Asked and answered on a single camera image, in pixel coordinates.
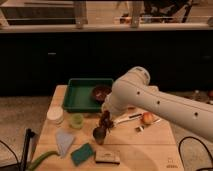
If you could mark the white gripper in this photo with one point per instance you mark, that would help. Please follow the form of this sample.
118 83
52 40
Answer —
113 105

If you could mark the dark red grape bunch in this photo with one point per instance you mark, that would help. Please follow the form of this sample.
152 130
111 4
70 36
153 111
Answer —
105 121

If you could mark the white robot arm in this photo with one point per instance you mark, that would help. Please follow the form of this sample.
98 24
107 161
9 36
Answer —
132 89

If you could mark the small metal cup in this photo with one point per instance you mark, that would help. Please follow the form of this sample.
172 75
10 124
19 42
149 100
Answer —
99 135

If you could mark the light green paper cup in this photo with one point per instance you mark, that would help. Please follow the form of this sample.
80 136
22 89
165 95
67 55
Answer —
76 121

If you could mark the dark red bowl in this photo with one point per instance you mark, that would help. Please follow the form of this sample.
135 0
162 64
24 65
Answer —
100 92

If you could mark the black and white brush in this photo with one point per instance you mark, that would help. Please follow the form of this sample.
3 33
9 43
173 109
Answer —
126 118

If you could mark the red yellow apple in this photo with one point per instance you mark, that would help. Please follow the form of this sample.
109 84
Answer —
147 118

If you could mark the small metal clip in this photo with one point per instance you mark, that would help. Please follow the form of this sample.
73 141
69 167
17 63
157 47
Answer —
139 129

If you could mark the green plastic tray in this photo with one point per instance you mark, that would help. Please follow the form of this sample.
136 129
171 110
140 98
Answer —
78 95

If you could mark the brown cardboard box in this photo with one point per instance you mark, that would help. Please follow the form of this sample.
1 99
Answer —
107 156

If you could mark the white lidded container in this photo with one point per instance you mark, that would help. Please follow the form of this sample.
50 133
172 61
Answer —
55 115

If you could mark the light blue cloth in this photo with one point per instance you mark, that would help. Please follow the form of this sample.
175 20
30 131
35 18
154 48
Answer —
63 140

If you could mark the teal green sponge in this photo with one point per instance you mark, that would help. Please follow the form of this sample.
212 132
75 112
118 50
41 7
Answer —
82 154

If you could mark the black stand pole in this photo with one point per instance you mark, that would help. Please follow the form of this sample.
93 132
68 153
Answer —
29 135

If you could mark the green cucumber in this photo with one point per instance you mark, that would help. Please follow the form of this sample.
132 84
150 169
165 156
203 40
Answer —
40 159

